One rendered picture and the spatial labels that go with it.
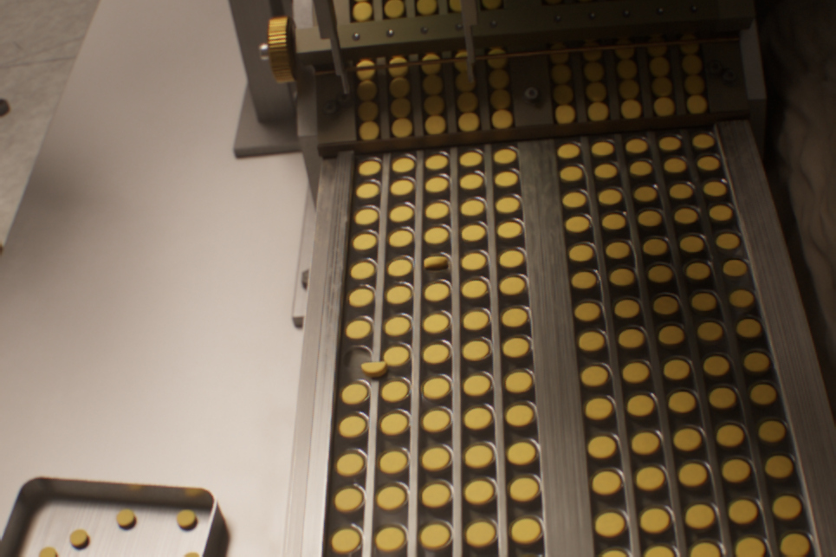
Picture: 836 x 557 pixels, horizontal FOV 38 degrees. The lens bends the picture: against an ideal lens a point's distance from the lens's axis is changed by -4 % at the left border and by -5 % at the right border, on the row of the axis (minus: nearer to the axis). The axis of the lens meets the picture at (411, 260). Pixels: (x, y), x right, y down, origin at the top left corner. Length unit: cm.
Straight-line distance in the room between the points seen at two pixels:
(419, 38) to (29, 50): 223
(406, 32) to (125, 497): 30
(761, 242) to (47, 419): 44
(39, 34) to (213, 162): 196
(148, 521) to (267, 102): 36
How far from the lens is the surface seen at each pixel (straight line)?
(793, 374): 53
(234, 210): 89
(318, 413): 53
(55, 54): 278
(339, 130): 66
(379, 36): 64
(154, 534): 71
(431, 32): 64
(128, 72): 107
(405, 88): 67
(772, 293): 56
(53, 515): 74
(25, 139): 254
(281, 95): 93
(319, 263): 60
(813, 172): 63
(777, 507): 49
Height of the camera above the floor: 135
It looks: 42 degrees down
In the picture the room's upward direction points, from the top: 10 degrees counter-clockwise
